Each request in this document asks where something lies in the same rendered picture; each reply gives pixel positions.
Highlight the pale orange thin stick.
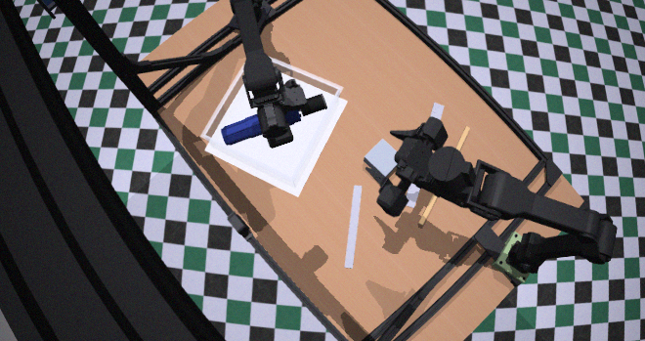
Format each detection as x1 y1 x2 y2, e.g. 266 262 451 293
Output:
418 126 470 226

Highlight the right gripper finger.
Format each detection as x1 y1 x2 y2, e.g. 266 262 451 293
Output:
390 122 425 141
365 167 393 193

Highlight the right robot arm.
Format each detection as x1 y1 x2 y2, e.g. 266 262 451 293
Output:
394 138 617 274

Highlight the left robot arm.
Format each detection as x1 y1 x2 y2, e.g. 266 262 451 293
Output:
230 0 307 139

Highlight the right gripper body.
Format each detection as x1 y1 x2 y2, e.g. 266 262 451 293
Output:
376 116 449 217

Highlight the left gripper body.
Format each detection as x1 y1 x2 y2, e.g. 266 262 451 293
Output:
267 124 294 149

